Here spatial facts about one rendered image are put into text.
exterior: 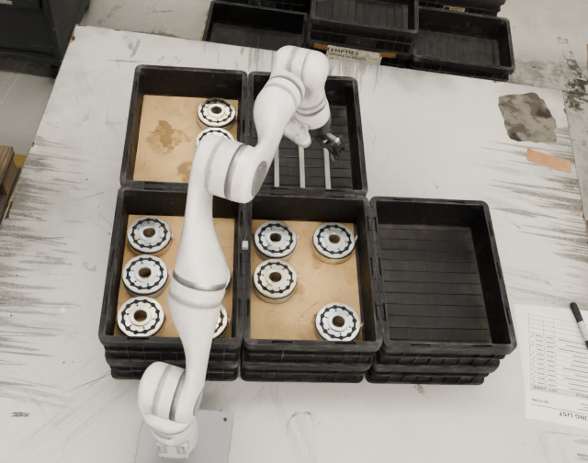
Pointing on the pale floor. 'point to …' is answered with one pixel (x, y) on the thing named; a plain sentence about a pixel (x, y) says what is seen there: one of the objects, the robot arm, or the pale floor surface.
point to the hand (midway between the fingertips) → (319, 145)
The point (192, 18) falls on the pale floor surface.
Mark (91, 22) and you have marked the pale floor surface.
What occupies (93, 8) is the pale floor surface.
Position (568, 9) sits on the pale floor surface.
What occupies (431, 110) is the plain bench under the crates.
